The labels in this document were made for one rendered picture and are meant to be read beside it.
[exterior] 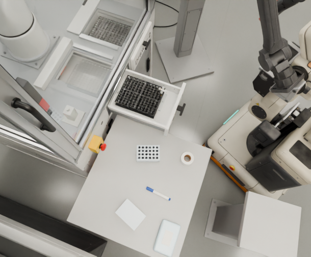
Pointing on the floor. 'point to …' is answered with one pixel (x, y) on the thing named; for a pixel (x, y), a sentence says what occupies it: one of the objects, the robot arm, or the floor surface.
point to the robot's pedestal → (256, 225)
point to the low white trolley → (140, 186)
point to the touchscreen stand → (185, 46)
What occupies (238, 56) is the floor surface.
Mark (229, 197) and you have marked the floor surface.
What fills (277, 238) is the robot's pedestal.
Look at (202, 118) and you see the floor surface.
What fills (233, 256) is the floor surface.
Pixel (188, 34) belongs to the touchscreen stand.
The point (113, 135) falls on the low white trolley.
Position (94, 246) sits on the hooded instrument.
